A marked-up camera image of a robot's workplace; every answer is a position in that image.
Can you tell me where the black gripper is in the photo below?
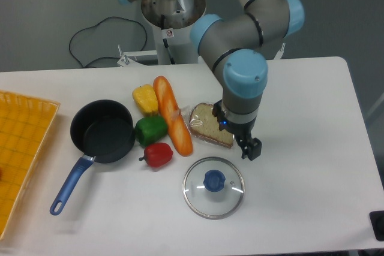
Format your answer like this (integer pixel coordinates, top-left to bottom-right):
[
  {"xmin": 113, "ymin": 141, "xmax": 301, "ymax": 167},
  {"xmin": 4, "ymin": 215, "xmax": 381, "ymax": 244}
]
[{"xmin": 212, "ymin": 101, "xmax": 262, "ymax": 161}]

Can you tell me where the red bell pepper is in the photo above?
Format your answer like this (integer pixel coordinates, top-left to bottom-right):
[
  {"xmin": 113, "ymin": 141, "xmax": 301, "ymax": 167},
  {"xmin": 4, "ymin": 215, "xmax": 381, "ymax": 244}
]
[{"xmin": 139, "ymin": 143, "xmax": 173, "ymax": 168}]

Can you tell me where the glass lid blue knob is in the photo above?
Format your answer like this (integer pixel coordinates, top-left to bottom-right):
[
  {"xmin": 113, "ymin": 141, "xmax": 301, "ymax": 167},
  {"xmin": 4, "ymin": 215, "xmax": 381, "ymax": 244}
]
[{"xmin": 182, "ymin": 156, "xmax": 245, "ymax": 219}]

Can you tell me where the black pan blue handle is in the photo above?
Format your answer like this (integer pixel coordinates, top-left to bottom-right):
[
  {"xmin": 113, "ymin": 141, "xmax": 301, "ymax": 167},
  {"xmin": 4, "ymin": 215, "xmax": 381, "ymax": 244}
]
[{"xmin": 50, "ymin": 100, "xmax": 135, "ymax": 216}]

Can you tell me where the yellow bell pepper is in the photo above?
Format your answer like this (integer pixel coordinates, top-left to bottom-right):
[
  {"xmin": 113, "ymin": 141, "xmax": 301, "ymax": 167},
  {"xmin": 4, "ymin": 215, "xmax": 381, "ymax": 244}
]
[{"xmin": 132, "ymin": 84, "xmax": 158, "ymax": 117}]

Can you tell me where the wrapped bread slice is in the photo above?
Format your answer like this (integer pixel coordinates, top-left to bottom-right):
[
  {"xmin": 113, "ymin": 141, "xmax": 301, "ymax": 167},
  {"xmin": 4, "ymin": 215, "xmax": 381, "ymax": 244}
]
[{"xmin": 181, "ymin": 103, "xmax": 234, "ymax": 149}]

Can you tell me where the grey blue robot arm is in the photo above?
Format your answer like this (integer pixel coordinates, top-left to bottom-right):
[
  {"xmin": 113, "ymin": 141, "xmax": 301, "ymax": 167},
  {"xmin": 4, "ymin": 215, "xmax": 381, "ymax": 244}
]
[{"xmin": 119, "ymin": 0, "xmax": 305, "ymax": 160}]

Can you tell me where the orange baguette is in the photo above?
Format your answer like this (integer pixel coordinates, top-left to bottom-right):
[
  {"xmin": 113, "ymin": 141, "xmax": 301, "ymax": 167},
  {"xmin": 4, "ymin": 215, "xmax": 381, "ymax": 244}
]
[{"xmin": 153, "ymin": 76, "xmax": 193, "ymax": 156}]

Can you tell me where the yellow woven basket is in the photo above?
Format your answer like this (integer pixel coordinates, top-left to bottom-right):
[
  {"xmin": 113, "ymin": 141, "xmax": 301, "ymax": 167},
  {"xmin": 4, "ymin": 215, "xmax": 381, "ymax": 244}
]
[{"xmin": 1, "ymin": 91, "xmax": 60, "ymax": 239}]

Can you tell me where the black cable on floor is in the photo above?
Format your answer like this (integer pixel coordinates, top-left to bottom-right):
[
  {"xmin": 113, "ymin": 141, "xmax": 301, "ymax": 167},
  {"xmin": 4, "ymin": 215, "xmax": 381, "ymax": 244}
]
[{"xmin": 68, "ymin": 16, "xmax": 148, "ymax": 68}]

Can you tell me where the black object table corner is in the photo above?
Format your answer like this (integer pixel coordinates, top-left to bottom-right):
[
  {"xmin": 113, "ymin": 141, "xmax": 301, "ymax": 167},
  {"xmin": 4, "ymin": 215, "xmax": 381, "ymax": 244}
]
[{"xmin": 369, "ymin": 210, "xmax": 384, "ymax": 242}]

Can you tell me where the green bell pepper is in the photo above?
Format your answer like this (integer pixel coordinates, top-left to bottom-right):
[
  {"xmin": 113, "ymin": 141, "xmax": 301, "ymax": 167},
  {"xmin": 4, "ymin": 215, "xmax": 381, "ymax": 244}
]
[{"xmin": 134, "ymin": 115, "xmax": 168, "ymax": 147}]

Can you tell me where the white table leg bracket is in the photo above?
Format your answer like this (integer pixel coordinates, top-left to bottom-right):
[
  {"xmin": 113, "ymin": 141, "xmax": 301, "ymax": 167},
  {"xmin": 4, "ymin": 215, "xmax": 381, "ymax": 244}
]
[{"xmin": 274, "ymin": 43, "xmax": 286, "ymax": 60}]

